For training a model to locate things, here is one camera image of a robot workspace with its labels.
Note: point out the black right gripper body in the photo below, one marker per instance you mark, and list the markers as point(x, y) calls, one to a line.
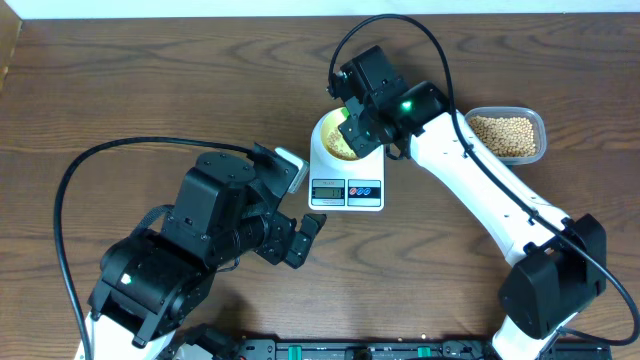
point(359, 134)

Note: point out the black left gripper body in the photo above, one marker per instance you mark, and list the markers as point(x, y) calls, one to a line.
point(273, 246)

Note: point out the green plastic measuring scoop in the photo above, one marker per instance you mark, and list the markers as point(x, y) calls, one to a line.
point(345, 112)

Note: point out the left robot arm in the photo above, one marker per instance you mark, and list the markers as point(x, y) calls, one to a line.
point(152, 279)

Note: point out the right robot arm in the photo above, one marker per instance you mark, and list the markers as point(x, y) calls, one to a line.
point(556, 262)

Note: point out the soybeans in yellow bowl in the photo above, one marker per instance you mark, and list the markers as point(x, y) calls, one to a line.
point(338, 147)

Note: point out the yellow plastic bowl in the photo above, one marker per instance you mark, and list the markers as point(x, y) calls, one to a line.
point(333, 119)

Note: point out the white digital kitchen scale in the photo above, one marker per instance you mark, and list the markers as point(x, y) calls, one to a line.
point(338, 185)

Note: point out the clear container of soybeans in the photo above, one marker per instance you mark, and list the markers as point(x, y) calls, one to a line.
point(516, 135)

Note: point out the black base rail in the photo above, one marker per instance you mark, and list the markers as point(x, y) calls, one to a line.
point(207, 343)

